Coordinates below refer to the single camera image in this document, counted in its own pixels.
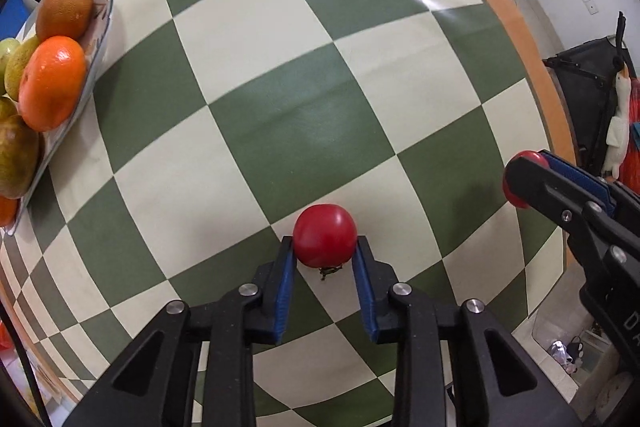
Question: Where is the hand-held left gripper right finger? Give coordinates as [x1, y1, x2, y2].
[351, 234, 568, 427]

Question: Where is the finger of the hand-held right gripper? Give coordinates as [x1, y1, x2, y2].
[540, 151, 628, 210]
[504, 155, 640, 288]

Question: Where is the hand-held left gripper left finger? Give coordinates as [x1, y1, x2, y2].
[60, 234, 301, 427]

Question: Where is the small red tomato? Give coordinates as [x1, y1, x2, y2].
[501, 150, 551, 210]
[292, 203, 359, 269]

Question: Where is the orange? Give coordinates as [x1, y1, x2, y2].
[18, 35, 88, 132]
[0, 196, 20, 228]

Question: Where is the oval deer print plate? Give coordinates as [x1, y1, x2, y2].
[5, 0, 115, 238]

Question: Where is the green apple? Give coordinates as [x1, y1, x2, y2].
[0, 38, 21, 80]
[4, 36, 41, 102]

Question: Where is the red-brown apple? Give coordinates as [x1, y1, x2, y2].
[35, 0, 96, 42]

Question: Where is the clear storage bin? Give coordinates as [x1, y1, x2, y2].
[532, 307, 626, 388]

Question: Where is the orange mesh cloth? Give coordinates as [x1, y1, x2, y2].
[620, 77, 640, 195]

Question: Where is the white goose plush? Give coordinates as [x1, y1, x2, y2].
[600, 59, 635, 180]

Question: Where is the green white checkered tablecloth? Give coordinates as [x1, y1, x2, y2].
[0, 0, 576, 427]

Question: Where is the blue board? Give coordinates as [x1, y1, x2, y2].
[0, 0, 38, 40]

